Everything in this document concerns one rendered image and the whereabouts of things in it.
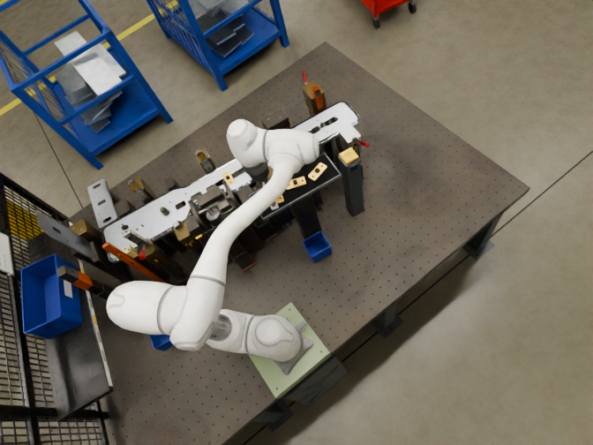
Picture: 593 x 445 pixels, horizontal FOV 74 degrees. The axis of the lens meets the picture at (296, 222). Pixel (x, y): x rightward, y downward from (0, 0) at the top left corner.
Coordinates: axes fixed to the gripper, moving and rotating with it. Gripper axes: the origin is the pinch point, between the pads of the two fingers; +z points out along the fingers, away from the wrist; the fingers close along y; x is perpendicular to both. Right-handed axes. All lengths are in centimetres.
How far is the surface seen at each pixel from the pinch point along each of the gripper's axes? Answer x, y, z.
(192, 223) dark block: 36.2, 6.2, 8.1
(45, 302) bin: 112, 0, 17
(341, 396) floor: 7, -67, 120
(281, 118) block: -16, 53, 17
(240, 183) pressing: 13.5, 26.8, 20.0
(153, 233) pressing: 60, 17, 20
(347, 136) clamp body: -41, 26, 14
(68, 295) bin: 95, -5, 10
